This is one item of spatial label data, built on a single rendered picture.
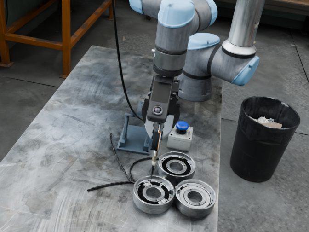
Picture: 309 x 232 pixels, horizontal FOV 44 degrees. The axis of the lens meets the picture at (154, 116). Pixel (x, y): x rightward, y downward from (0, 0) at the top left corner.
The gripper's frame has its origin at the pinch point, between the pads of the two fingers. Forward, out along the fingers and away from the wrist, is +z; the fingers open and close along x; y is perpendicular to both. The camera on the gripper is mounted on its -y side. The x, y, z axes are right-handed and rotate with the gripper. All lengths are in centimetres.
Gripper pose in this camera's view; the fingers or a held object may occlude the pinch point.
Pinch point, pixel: (157, 136)
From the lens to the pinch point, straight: 99.2
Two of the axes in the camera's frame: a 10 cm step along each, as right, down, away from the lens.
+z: -1.2, 8.2, 5.6
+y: 1.2, -5.5, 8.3
